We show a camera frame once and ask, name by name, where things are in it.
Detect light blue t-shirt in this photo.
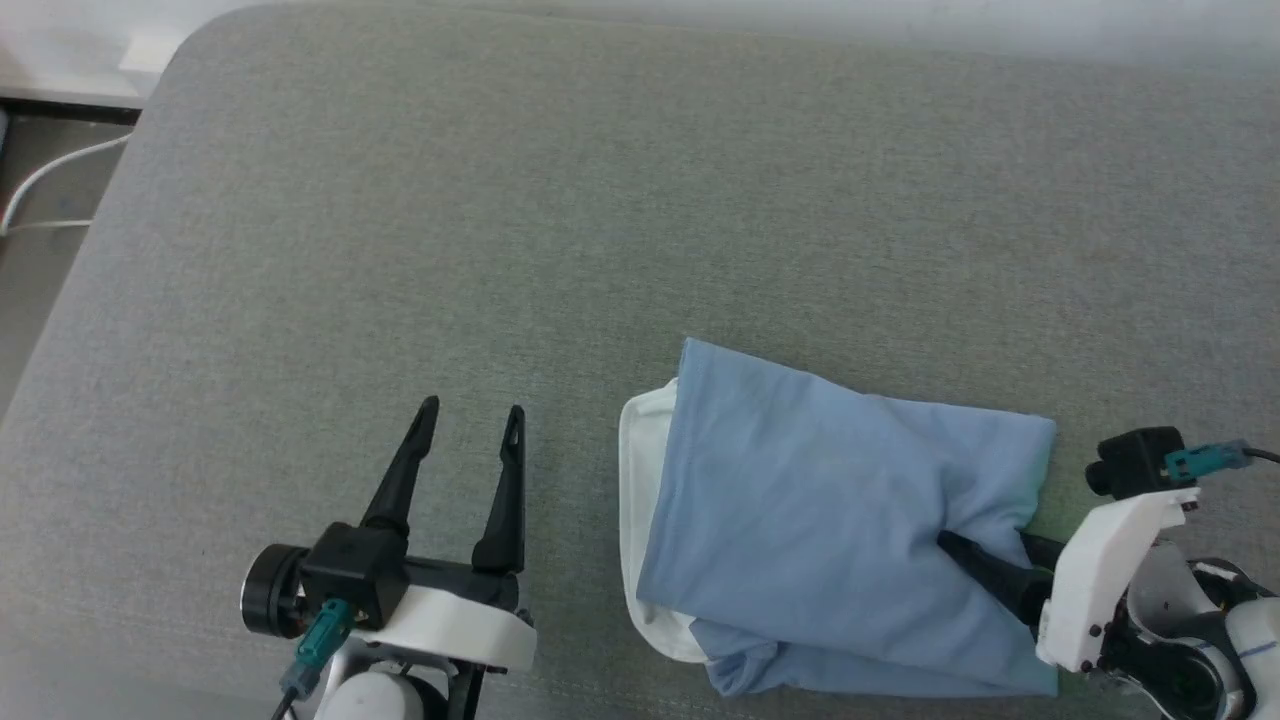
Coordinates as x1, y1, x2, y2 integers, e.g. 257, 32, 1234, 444
618, 337, 1061, 699

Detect black right cable green plug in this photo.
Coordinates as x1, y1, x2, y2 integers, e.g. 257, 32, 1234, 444
1165, 438, 1280, 483

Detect thin white cable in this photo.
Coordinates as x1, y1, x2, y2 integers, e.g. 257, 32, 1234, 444
0, 133, 133, 238

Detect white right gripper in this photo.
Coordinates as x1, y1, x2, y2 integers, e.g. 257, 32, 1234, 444
938, 488, 1201, 673

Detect black cable green plug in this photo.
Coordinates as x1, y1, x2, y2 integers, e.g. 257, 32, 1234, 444
270, 598, 353, 720
1165, 438, 1280, 483

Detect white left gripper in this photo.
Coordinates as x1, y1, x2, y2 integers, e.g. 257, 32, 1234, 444
350, 396, 536, 671

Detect black left cable green plug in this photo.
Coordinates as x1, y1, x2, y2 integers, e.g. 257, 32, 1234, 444
270, 598, 353, 720

